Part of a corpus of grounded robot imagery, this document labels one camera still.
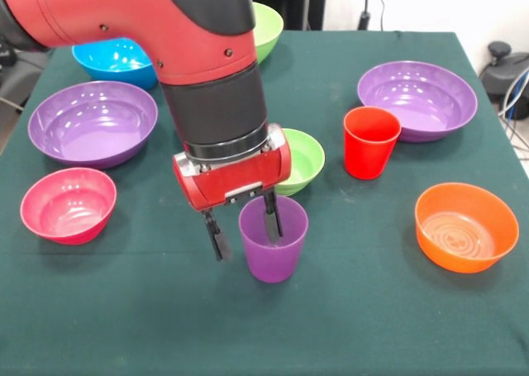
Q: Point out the pink bowl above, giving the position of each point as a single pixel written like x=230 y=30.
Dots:
x=66 y=215

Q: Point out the large green bowl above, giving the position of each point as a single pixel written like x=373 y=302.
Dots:
x=268 y=33

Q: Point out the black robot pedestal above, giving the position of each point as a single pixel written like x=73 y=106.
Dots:
x=306 y=4

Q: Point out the black office chair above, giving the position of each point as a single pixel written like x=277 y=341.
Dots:
x=25 y=74

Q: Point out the purple cup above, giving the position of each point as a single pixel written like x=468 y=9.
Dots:
x=273 y=264

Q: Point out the orange bowl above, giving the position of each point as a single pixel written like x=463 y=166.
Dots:
x=463 y=260

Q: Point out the large blue bowl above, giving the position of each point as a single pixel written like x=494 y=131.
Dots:
x=111 y=72

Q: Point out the black grey machine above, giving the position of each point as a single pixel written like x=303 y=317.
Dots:
x=508 y=70

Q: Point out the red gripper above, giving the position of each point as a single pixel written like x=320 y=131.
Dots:
x=235 y=182

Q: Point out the dark green tablecloth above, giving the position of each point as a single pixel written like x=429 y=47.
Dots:
x=248 y=310

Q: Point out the wide purple bowl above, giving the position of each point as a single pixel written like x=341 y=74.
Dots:
x=434 y=103
x=91 y=136

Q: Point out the small green bowl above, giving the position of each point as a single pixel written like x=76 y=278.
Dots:
x=306 y=161

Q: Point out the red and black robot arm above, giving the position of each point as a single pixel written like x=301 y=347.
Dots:
x=165 y=20

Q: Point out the red cup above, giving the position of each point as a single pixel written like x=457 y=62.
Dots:
x=368 y=153

